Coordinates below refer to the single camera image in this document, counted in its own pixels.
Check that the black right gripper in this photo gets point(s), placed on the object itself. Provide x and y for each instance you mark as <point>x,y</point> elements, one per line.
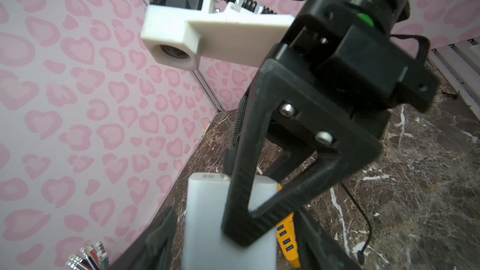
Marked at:
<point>324,91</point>

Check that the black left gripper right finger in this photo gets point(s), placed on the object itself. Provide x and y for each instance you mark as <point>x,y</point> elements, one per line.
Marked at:
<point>317,250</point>

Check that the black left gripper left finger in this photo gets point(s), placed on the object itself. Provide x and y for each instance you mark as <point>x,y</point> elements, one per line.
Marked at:
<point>152,249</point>

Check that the orange power strip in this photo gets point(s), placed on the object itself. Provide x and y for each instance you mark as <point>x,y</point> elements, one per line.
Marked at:
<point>287,240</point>

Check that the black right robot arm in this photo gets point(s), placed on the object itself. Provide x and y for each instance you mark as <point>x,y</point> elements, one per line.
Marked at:
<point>317,108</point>

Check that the bundle of coloured pencils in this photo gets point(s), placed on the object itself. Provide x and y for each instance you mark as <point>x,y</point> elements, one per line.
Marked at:
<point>92,256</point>

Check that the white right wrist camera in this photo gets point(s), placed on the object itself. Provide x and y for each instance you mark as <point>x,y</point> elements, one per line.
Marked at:
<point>178,33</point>

